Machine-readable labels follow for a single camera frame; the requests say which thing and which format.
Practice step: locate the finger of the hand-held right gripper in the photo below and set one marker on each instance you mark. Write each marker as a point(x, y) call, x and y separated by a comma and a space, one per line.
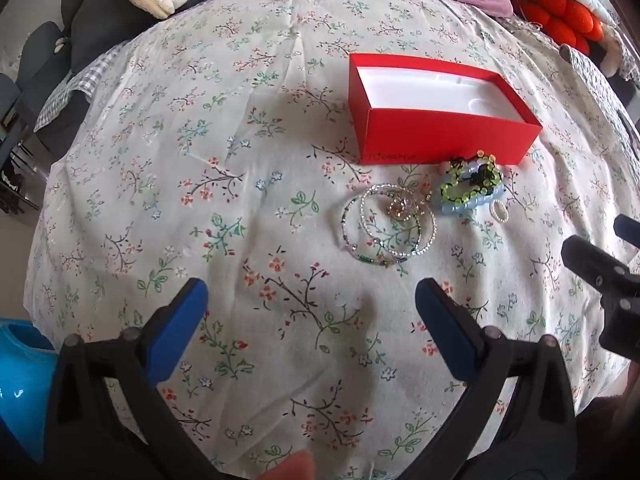
point(600, 270)
point(629, 230)

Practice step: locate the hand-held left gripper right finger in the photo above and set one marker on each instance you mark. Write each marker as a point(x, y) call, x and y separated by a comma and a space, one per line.
point(447, 332)

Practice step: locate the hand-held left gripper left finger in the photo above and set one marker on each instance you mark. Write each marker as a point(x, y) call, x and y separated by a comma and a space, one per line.
point(177, 332)

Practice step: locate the colourful gem earring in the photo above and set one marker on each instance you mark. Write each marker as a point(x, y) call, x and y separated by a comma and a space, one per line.
point(425, 195)

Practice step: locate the red cardboard box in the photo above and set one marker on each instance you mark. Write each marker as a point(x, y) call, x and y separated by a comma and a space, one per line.
point(440, 130)

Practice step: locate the person's left hand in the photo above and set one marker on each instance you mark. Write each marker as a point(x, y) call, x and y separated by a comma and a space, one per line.
point(292, 467)

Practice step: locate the floral bedsheet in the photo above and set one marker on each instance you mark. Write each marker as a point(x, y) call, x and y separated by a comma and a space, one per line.
point(200, 210)

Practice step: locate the shiny blue object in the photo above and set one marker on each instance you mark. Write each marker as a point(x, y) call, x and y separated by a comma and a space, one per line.
point(25, 385)

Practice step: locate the orange knotted cushion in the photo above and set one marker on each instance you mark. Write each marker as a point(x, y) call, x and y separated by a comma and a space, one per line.
point(555, 7)

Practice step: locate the grey checked cloth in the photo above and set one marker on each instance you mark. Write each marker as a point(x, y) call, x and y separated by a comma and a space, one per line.
point(75, 85)

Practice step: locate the grey chair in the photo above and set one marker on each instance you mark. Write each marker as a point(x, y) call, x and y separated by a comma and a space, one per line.
point(42, 60)

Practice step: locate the dark padded chair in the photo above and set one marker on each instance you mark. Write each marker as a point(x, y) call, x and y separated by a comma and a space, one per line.
point(105, 10)

